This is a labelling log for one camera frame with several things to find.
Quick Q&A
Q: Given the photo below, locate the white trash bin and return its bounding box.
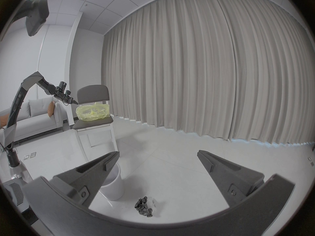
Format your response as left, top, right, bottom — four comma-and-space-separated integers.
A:
99, 163, 124, 201

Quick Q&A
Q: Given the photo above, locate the beige pleated curtain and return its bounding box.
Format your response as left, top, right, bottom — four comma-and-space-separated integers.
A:
101, 0, 315, 144

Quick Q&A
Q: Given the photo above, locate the light grey sofa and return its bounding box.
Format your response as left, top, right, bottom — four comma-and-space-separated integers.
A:
0, 98, 68, 142

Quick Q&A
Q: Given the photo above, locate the yellow plastic bag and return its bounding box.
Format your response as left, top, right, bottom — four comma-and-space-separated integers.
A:
76, 102, 110, 121

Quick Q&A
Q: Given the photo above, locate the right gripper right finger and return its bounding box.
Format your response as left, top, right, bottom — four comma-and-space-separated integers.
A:
197, 150, 265, 208

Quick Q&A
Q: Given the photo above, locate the clear plastic wrapper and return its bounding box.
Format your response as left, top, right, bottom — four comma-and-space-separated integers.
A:
147, 199, 160, 217

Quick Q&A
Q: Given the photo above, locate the grey padded white chair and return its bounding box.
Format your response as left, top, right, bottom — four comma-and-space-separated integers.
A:
72, 85, 118, 164

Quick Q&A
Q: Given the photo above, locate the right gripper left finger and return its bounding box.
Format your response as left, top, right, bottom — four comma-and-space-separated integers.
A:
52, 151, 120, 208

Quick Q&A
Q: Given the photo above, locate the crumpled black plastic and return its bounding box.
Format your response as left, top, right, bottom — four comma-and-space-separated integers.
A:
135, 196, 153, 218

